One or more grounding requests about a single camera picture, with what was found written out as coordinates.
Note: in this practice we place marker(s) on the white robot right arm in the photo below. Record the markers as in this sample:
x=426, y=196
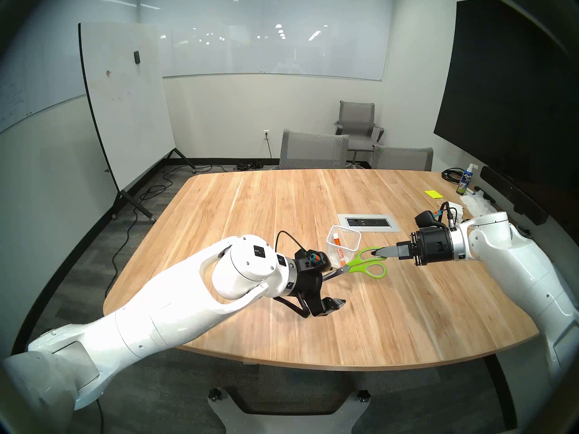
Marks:
x=529, y=266

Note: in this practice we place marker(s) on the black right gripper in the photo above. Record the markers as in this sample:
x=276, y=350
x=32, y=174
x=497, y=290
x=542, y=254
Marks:
x=434, y=247

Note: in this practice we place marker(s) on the white power adapter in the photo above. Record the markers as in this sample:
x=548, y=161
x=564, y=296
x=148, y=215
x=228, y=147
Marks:
x=457, y=210

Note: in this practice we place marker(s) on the white mesh pen holder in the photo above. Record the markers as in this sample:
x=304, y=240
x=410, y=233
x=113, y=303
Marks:
x=332, y=257

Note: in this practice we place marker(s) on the gray mesh office chair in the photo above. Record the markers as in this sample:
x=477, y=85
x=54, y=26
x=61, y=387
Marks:
x=402, y=158
x=313, y=150

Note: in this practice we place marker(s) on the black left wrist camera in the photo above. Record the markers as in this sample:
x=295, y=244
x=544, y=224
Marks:
x=312, y=259

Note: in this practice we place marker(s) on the whiteboard cleaner spray bottle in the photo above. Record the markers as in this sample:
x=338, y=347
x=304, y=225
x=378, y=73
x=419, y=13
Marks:
x=463, y=182

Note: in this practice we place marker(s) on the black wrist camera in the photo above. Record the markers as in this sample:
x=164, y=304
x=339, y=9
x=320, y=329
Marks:
x=312, y=259
x=425, y=218

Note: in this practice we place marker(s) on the rolling white whiteboard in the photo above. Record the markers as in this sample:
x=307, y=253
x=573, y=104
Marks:
x=126, y=107

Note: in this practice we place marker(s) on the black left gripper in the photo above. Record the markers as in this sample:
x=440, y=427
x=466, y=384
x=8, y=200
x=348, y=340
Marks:
x=310, y=288

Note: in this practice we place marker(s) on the wide glass wall board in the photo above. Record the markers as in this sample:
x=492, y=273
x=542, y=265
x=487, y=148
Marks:
x=280, y=35

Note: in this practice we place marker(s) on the gray office chair with armrests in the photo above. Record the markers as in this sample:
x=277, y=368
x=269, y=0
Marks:
x=357, y=117

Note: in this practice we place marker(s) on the black video sound bar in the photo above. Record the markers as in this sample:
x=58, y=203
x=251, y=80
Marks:
x=511, y=192

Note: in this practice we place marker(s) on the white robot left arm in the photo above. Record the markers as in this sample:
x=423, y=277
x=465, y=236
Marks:
x=158, y=315

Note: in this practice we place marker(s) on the large black wall screen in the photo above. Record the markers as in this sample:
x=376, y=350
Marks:
x=506, y=98

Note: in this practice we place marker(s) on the white crumpled plastic sheet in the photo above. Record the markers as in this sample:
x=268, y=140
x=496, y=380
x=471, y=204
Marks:
x=480, y=205

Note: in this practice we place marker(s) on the yellow sticky note pad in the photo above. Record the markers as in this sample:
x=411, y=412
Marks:
x=433, y=194

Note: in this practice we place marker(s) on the silver table outlet box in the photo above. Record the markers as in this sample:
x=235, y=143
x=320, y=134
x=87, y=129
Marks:
x=368, y=222

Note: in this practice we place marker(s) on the orange white Expo marker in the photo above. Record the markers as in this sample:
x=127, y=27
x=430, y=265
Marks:
x=337, y=245

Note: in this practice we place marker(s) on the side wall whiteboard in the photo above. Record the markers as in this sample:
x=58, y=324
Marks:
x=31, y=85

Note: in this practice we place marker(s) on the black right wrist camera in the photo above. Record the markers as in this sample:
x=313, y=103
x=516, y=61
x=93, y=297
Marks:
x=425, y=218

